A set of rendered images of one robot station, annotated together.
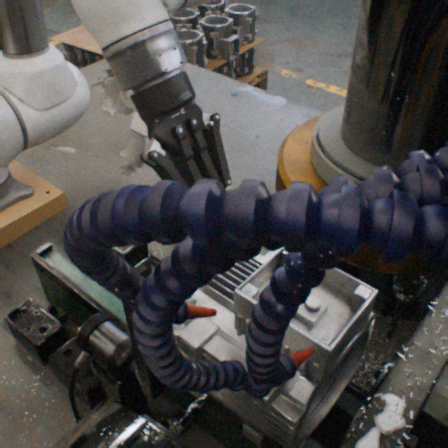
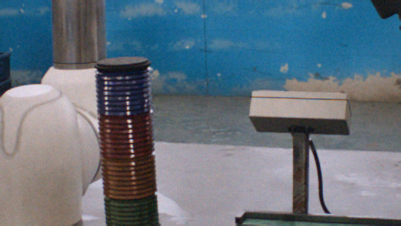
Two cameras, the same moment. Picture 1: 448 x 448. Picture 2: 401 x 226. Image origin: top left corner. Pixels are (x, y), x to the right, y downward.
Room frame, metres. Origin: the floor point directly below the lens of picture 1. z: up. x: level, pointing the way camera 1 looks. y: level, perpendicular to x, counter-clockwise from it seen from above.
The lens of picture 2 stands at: (-0.32, 0.71, 1.33)
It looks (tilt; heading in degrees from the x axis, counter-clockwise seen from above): 12 degrees down; 339
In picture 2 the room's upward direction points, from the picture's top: 2 degrees counter-clockwise
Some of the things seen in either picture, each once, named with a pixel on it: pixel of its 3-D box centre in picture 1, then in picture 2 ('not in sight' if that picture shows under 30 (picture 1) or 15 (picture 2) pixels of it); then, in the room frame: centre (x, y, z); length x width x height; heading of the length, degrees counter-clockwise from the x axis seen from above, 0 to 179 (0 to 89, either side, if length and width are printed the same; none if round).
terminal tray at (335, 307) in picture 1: (303, 311); not in sight; (0.35, -0.09, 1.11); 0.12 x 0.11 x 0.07; 50
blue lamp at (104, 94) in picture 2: not in sight; (123, 89); (0.45, 0.51, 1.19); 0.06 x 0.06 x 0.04
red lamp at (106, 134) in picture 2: not in sight; (125, 131); (0.45, 0.51, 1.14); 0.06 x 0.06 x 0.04
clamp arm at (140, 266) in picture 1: (143, 326); not in sight; (0.32, 0.09, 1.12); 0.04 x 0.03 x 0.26; 51
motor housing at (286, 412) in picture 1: (269, 341); not in sight; (0.37, -0.06, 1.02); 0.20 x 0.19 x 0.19; 50
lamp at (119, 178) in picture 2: not in sight; (128, 172); (0.45, 0.51, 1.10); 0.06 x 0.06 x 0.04
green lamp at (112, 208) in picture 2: not in sight; (131, 210); (0.45, 0.51, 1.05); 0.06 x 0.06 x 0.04
